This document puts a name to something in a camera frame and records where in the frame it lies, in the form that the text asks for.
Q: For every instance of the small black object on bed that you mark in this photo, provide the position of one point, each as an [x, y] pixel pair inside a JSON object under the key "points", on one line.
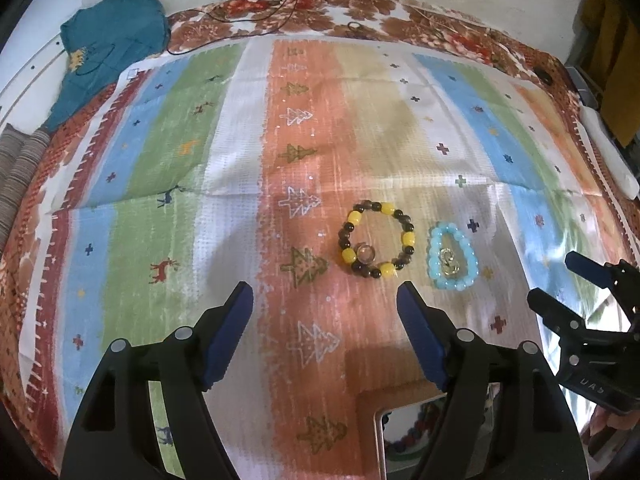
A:
{"points": [[543, 75]]}

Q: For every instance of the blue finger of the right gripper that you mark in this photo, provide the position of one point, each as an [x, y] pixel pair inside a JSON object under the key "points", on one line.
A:
{"points": [[557, 317], [588, 269]]}

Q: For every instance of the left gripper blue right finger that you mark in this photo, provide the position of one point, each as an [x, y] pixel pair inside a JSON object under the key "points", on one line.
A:
{"points": [[428, 331]]}

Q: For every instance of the floral red brown bedsheet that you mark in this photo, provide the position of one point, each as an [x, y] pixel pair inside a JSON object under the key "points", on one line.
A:
{"points": [[325, 15]]}

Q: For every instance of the gold charm pendant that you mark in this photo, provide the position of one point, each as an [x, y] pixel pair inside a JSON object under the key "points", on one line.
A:
{"points": [[449, 262]]}

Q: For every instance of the teal blue garment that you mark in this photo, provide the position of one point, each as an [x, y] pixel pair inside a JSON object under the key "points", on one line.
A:
{"points": [[101, 42]]}

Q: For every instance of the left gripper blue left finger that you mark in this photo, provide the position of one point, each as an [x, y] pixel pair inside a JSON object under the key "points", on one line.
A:
{"points": [[221, 331]]}

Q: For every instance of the rose gold metal tin box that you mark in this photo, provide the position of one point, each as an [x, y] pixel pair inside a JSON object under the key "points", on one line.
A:
{"points": [[395, 426]]}

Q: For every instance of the striped grey brown pillow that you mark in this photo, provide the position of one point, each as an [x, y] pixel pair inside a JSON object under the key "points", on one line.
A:
{"points": [[20, 156]]}

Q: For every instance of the white bolster pillow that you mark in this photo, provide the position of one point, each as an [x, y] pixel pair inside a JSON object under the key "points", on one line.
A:
{"points": [[622, 175]]}

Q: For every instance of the colourful striped cloth mat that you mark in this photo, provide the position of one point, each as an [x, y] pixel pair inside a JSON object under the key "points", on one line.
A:
{"points": [[300, 239]]}

